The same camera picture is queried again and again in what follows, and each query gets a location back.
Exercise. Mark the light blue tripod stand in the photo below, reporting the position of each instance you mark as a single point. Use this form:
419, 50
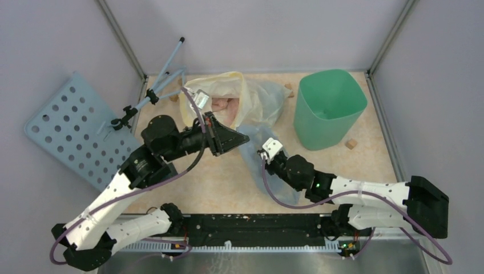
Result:
153, 94

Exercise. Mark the light blue plastic bag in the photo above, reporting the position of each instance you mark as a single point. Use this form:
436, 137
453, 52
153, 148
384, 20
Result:
258, 135

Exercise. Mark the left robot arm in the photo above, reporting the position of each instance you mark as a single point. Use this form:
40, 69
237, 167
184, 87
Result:
94, 235

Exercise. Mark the pink bag inside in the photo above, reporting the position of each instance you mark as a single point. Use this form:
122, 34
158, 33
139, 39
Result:
225, 109

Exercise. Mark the light blue perforated board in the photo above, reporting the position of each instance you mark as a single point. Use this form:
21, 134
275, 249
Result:
74, 127

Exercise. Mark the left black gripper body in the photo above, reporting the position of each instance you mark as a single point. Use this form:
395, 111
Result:
215, 141

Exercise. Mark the small wooden block near tripod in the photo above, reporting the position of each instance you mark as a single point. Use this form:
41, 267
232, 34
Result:
174, 98

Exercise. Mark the translucent white yellow trash bag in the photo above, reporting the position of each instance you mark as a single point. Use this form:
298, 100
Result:
261, 101

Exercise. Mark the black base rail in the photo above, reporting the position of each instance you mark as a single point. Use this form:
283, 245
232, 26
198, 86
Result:
261, 230

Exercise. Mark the wooden cube block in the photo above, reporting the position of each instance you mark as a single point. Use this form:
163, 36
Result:
351, 144

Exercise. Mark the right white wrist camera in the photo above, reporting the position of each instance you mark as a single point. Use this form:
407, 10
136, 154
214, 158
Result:
270, 149

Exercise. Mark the wooden block near bin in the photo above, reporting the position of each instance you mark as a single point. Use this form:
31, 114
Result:
290, 88

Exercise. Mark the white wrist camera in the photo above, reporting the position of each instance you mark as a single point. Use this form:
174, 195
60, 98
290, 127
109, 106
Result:
270, 149
199, 97

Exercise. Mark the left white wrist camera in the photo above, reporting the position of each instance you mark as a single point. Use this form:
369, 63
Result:
199, 97

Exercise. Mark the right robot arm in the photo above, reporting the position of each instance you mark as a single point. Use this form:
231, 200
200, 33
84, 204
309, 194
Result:
417, 204

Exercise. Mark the green plastic trash bin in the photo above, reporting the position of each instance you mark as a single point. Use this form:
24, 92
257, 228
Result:
328, 104

